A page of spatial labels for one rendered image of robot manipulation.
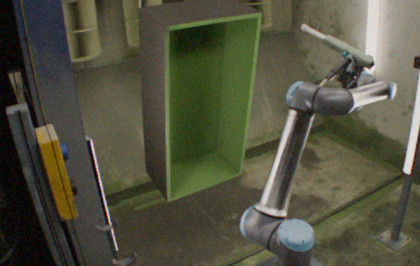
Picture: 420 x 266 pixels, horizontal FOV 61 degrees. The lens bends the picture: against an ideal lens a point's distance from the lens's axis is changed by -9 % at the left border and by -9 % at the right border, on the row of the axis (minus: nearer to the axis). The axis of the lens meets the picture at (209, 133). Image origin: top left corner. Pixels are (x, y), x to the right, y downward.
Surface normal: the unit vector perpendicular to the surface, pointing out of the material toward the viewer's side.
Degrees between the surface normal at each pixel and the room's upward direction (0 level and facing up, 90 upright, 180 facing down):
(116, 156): 57
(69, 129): 90
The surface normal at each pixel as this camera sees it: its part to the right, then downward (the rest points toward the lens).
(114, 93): 0.38, -0.19
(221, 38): 0.51, 0.52
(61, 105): 0.49, 0.35
